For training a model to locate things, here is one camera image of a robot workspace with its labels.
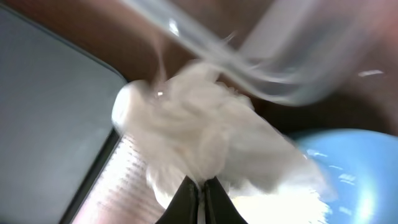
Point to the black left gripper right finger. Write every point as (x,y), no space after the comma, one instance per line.
(219,209)

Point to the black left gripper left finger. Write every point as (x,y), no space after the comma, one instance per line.
(183,208)

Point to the white napkin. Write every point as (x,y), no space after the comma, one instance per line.
(194,126)

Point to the pile of white rice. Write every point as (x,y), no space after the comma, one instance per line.
(295,207)

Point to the dark blue plate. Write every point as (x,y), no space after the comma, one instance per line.
(362,168)

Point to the black tray bin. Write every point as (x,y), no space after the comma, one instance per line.
(56,131)

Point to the clear plastic bin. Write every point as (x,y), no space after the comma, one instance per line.
(290,52)

